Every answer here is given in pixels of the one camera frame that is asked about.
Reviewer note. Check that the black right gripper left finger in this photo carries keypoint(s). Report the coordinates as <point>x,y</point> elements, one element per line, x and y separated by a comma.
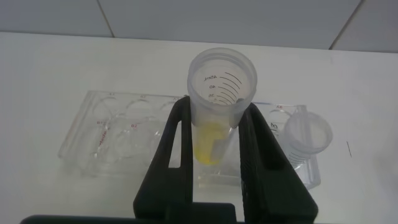
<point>168,180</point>

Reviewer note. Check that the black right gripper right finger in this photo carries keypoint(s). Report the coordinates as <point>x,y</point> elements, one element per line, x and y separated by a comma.
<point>270,183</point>

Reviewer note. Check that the test tube with yellow pigment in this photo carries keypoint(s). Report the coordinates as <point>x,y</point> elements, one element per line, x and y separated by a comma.
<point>208,146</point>

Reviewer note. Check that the clear acrylic test tube rack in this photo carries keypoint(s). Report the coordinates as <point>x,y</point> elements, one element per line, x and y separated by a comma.
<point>124,140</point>

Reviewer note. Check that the test tube with blue pigment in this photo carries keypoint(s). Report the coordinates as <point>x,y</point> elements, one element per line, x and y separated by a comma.
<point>308,133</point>

